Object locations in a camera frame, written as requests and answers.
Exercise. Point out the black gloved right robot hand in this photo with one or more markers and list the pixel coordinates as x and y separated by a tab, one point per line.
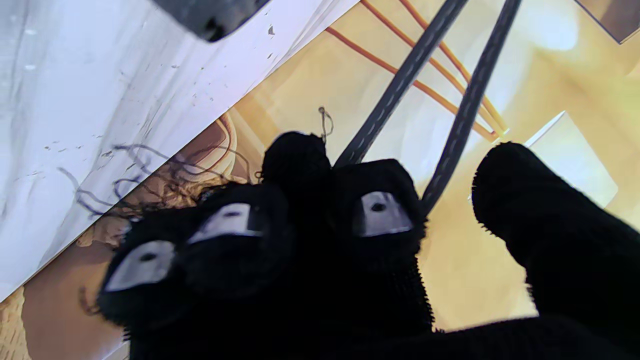
320	290

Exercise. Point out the grey felt storage pouch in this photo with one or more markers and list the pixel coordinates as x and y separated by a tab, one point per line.
450	85

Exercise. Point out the knitted cushion beside armrest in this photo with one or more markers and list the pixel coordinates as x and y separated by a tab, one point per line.
150	200

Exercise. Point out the floor lamp with wooden tripod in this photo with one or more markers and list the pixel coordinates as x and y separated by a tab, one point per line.
425	80

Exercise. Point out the knitted cushion on sofa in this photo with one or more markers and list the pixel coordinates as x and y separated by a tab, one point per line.
10	325

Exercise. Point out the dark flat screen television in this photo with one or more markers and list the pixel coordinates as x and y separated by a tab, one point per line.
612	17

